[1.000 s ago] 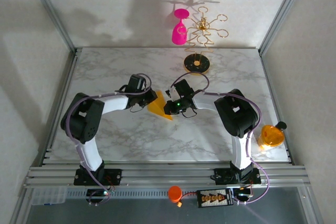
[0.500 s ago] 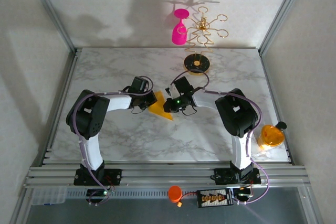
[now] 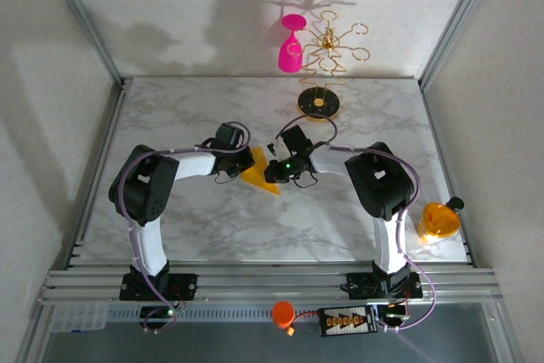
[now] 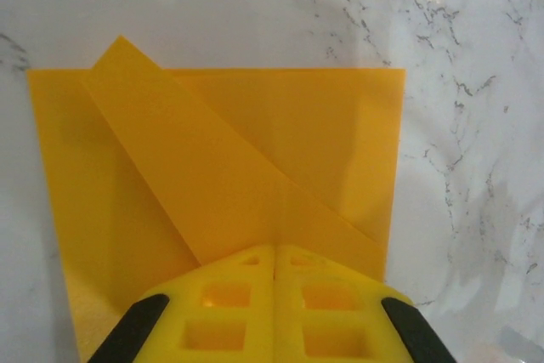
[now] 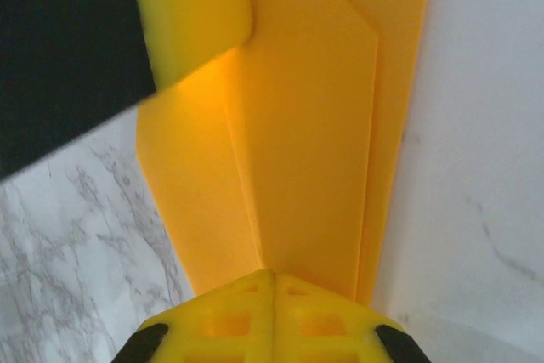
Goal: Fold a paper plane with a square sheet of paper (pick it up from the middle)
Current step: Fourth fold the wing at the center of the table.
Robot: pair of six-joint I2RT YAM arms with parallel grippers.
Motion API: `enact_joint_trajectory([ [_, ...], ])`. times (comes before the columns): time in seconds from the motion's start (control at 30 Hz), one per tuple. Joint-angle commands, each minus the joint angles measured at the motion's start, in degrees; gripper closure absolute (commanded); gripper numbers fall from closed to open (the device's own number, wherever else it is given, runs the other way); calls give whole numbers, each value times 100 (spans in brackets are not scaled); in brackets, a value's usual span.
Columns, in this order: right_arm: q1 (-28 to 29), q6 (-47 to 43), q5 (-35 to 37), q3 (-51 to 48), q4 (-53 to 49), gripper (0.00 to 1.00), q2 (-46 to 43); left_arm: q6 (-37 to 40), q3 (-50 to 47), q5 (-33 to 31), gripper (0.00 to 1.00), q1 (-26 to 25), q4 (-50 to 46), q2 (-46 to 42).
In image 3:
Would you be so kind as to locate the yellow paper sheet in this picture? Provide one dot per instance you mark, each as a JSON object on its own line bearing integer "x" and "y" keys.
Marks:
{"x": 255, "y": 174}

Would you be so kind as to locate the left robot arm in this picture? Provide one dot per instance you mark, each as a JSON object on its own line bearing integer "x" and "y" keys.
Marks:
{"x": 149, "y": 248}

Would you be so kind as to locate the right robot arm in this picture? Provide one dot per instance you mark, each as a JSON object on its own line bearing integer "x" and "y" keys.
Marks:
{"x": 391, "y": 248}

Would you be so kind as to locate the pink wine glass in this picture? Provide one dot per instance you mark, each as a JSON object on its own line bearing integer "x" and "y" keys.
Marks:
{"x": 290, "y": 59}

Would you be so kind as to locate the orange cylinder cap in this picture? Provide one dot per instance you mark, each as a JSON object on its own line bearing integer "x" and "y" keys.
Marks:
{"x": 283, "y": 313}

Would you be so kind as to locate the orange wine glass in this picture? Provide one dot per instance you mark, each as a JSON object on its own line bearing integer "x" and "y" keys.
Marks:
{"x": 440, "y": 220}

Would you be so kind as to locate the black power board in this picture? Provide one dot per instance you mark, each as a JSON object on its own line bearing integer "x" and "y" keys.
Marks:
{"x": 348, "y": 320}

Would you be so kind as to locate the black round knob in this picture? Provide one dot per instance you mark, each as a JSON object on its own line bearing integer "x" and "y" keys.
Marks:
{"x": 456, "y": 203}

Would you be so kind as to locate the clear plastic organizer box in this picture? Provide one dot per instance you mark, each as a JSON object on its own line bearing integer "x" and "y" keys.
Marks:
{"x": 78, "y": 317}

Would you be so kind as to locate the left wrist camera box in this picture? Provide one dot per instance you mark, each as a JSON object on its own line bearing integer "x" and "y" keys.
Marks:
{"x": 227, "y": 135}

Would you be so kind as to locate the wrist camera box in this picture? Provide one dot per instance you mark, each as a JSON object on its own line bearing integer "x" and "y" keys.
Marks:
{"x": 227, "y": 135}
{"x": 295, "y": 137}

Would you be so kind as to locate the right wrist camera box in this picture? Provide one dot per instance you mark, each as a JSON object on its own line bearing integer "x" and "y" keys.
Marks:
{"x": 295, "y": 137}

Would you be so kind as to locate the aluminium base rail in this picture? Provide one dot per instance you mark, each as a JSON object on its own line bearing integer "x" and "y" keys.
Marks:
{"x": 272, "y": 284}

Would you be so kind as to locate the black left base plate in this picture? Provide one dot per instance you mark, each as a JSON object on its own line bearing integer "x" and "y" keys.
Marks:
{"x": 183, "y": 286}

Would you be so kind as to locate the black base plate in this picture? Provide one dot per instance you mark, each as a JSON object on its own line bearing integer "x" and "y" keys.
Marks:
{"x": 361, "y": 286}
{"x": 183, "y": 286}

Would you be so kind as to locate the aluminium side rail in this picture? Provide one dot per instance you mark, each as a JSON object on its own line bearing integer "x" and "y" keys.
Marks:
{"x": 438, "y": 135}
{"x": 100, "y": 167}

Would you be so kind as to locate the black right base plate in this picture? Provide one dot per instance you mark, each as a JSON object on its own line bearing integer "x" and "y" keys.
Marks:
{"x": 361, "y": 286}

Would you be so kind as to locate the aluminium corner post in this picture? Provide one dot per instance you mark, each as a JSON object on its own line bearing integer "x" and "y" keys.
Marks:
{"x": 459, "y": 18}
{"x": 85, "y": 18}

